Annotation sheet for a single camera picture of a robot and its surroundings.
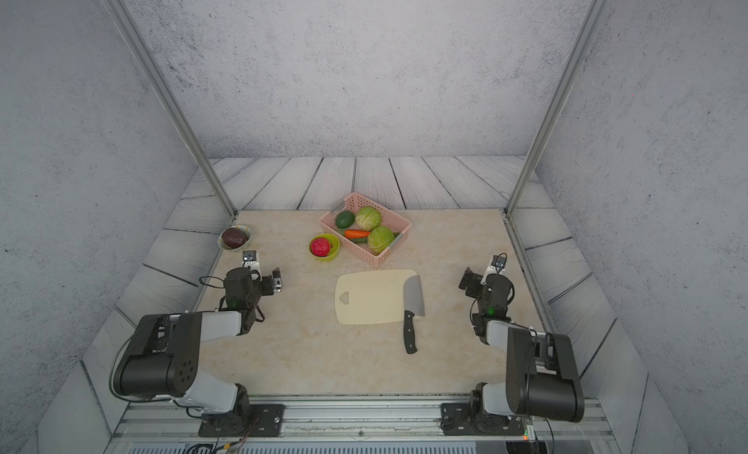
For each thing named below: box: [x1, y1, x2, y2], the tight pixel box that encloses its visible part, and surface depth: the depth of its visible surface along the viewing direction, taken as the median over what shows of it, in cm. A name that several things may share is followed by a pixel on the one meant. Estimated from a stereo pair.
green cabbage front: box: [367, 226, 396, 256], surface depth 104 cm
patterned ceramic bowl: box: [218, 225, 253, 252], surface depth 109 cm
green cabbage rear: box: [355, 206, 382, 232], surface depth 113 cm
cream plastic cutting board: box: [334, 269, 418, 326], surface depth 99 cm
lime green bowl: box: [307, 232, 340, 263], surface depth 106 cm
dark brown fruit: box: [222, 227, 248, 249], surface depth 107 cm
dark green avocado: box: [335, 210, 356, 229], surface depth 116 cm
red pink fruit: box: [310, 236, 331, 258], surface depth 105 cm
